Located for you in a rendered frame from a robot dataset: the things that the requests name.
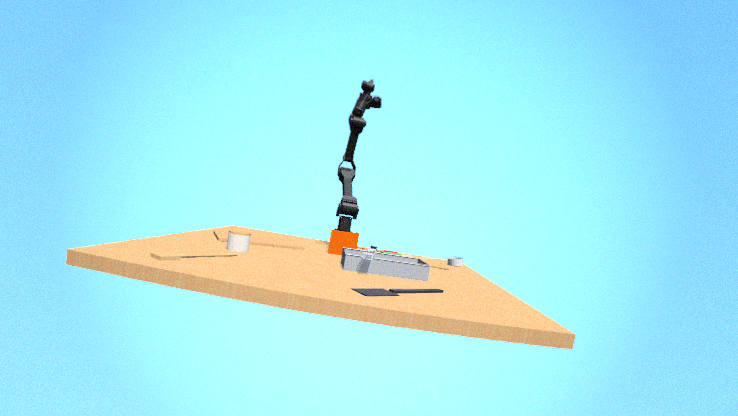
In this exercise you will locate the grey spatula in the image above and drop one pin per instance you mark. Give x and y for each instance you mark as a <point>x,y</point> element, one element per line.
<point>394,291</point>

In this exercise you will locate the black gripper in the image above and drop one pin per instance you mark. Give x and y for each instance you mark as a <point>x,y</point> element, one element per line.
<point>368,88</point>

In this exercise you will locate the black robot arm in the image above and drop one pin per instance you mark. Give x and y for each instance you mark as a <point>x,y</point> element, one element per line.
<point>348,205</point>

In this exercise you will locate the grey rectangular tin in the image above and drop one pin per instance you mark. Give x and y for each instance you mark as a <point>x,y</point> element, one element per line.
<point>384,265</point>

